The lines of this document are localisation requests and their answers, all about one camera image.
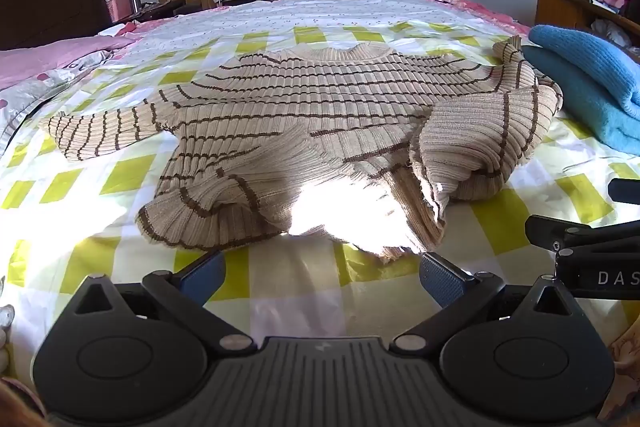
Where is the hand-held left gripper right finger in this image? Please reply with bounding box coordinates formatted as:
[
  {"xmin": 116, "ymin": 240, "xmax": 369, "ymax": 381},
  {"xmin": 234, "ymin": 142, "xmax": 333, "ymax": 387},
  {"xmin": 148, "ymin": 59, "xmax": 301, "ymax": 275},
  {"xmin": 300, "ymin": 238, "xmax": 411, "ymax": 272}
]
[{"xmin": 390, "ymin": 252, "xmax": 583, "ymax": 355}]

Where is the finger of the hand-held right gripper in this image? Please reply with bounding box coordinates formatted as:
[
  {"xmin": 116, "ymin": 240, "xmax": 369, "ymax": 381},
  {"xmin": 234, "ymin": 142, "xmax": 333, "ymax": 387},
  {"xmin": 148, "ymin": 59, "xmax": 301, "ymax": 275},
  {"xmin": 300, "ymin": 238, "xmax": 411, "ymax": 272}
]
[
  {"xmin": 608, "ymin": 178, "xmax": 640, "ymax": 206},
  {"xmin": 525, "ymin": 214, "xmax": 640, "ymax": 254}
]

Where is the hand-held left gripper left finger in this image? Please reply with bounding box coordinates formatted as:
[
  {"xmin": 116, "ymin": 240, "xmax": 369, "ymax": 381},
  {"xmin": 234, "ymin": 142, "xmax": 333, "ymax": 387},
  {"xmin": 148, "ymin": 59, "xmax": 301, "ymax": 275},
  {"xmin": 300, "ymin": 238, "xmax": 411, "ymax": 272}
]
[{"xmin": 65, "ymin": 251, "xmax": 258, "ymax": 354}]

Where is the beige brown-striped ribbed sweater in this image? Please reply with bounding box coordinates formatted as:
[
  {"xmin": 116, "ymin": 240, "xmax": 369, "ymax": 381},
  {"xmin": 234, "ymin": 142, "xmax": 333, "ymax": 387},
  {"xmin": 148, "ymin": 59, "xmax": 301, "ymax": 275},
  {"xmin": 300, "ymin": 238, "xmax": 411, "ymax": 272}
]
[{"xmin": 37, "ymin": 35, "xmax": 564, "ymax": 260}]

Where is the folded teal garment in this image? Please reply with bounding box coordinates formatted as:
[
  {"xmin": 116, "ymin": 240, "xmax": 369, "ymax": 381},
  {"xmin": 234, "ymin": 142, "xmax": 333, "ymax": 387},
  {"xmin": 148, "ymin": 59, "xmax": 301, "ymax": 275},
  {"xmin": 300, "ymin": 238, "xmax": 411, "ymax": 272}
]
[{"xmin": 520, "ymin": 44, "xmax": 640, "ymax": 156}]

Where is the folded blue knit sweater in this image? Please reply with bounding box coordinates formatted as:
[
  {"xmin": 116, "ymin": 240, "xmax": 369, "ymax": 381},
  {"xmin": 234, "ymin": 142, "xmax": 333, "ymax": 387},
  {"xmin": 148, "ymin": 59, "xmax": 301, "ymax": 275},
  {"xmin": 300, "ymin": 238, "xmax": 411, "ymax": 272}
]
[{"xmin": 528, "ymin": 24, "xmax": 640, "ymax": 118}]

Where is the green checked bedsheet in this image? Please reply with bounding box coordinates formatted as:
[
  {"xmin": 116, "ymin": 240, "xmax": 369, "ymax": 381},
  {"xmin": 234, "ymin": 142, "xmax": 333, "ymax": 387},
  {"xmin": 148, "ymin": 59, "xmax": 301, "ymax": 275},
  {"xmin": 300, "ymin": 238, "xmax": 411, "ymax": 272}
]
[{"xmin": 0, "ymin": 0, "xmax": 640, "ymax": 408}]

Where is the wooden desk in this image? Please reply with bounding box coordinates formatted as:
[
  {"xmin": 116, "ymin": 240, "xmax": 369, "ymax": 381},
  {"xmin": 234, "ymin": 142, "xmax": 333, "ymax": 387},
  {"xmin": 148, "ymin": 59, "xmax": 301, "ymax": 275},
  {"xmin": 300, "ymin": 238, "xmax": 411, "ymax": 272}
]
[{"xmin": 536, "ymin": 0, "xmax": 640, "ymax": 48}]

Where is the pink floral bed cover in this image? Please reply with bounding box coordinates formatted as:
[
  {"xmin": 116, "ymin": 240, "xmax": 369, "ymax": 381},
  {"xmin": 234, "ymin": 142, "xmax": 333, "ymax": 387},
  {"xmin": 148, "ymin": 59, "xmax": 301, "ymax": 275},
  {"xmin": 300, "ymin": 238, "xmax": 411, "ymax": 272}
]
[{"xmin": 440, "ymin": 0, "xmax": 533, "ymax": 38}]

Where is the grey pillow with pink print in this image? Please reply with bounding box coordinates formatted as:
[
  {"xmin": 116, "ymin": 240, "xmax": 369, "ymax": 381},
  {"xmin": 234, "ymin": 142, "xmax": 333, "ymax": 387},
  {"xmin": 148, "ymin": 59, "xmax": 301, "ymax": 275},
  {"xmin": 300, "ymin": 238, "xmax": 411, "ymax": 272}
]
[{"xmin": 0, "ymin": 49, "xmax": 128, "ymax": 152}]

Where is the dark nightstand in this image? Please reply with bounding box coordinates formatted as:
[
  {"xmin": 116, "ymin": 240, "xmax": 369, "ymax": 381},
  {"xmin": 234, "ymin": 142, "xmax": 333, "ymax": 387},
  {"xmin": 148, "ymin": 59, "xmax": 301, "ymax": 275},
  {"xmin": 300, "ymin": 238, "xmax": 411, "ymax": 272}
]
[{"xmin": 112, "ymin": 0, "xmax": 203, "ymax": 26}]

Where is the pink plastic basket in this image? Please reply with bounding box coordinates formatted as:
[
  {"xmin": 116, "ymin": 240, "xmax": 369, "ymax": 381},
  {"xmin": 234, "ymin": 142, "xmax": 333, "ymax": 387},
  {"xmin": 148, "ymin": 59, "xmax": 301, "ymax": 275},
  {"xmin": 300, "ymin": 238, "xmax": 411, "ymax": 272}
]
[{"xmin": 105, "ymin": 0, "xmax": 134, "ymax": 24}]

